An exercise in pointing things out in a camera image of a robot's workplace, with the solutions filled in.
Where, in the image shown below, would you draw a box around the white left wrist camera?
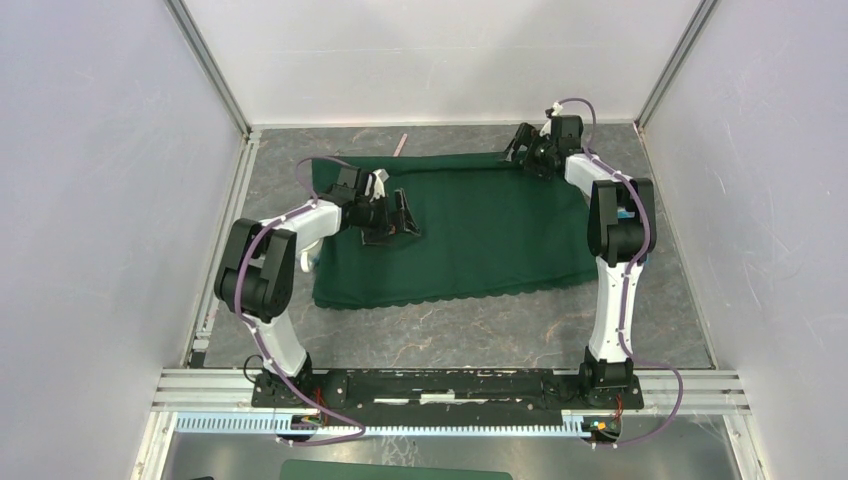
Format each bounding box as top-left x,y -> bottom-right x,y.
364,169 -> 389,202

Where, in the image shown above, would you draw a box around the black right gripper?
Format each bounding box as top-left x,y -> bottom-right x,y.
499,122 -> 557,180

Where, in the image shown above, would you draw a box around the blue slotted cable duct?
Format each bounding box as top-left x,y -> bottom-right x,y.
175,412 -> 590,439

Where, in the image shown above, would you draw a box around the dark green cloth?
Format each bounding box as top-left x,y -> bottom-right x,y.
312,152 -> 597,310

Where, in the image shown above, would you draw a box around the black handled knife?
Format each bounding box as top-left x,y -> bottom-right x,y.
392,133 -> 408,157

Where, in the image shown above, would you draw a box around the white blue mug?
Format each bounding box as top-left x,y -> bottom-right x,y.
298,240 -> 323,273

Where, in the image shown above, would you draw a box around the green mat at bottom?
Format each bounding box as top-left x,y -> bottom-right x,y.
279,459 -> 512,480

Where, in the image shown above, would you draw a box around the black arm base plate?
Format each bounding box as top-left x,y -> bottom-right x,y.
250,369 -> 645,428

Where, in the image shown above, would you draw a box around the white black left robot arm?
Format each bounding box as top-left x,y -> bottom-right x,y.
214,164 -> 421,408

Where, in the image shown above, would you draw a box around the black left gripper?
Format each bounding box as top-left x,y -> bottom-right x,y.
355,189 -> 420,247

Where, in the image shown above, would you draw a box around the aluminium frame rails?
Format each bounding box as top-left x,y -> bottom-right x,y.
129,0 -> 773,480

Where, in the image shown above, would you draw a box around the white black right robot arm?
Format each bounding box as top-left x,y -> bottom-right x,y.
504,114 -> 656,409

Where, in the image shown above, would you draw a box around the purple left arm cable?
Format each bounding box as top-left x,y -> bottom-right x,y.
235,156 -> 368,447

